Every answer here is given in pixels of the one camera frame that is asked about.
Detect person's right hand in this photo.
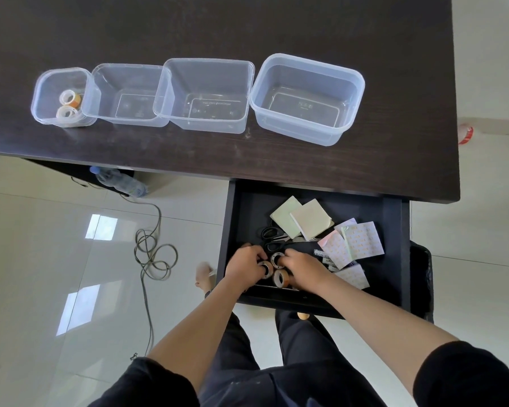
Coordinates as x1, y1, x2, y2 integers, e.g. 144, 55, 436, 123
278, 248, 333, 295

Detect person's left hand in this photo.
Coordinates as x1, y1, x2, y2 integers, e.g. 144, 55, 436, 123
224, 243, 269, 291

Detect person's left forearm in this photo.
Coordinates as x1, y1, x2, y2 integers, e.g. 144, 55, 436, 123
148, 276, 247, 395

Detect person's right forearm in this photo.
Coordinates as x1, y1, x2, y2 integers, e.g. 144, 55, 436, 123
317, 273, 460, 395

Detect black stapler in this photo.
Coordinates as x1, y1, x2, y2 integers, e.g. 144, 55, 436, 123
285, 241, 323, 257

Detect black desk drawer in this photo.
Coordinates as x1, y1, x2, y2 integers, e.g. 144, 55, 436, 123
215, 179, 411, 320

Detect small white labelled box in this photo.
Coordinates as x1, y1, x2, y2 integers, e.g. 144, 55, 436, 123
314, 249, 339, 272

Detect pale green sticky note pad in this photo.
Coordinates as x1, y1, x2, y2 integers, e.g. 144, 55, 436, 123
270, 196, 303, 239

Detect pink patterned note pad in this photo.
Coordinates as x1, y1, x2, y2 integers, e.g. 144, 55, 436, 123
318, 230, 353, 270

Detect pale yellow sticky note pad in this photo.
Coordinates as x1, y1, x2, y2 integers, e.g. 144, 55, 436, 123
290, 198, 335, 241

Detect person's left foot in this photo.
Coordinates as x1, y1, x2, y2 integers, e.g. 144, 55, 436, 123
195, 262, 216, 293

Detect black trousers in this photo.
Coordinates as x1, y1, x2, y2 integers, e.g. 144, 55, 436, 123
197, 309, 387, 407

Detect black bin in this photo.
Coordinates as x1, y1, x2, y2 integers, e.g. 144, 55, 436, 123
409, 241, 434, 323

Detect clear plastic water bottle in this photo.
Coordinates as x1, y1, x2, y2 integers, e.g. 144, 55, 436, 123
89, 166, 148, 198

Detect large clear plastic container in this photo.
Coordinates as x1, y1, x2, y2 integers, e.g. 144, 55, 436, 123
250, 53, 365, 147

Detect deep clear plastic container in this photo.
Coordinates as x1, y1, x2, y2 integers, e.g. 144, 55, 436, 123
153, 58, 255, 135

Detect medium clear plastic container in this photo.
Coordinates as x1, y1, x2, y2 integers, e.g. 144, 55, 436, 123
81, 63, 174, 127

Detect black shirt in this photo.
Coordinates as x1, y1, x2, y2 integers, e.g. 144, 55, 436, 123
87, 340, 509, 407

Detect orange core tape roll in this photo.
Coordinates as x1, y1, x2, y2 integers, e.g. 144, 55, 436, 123
59, 90, 82, 109

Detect small square clear plastic container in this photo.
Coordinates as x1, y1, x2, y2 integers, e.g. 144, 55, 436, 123
31, 67, 97, 128

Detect black handled scissors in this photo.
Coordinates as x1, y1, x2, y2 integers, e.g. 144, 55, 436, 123
261, 226, 307, 253

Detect grey power cable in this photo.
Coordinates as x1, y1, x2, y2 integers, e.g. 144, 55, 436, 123
71, 177, 179, 361

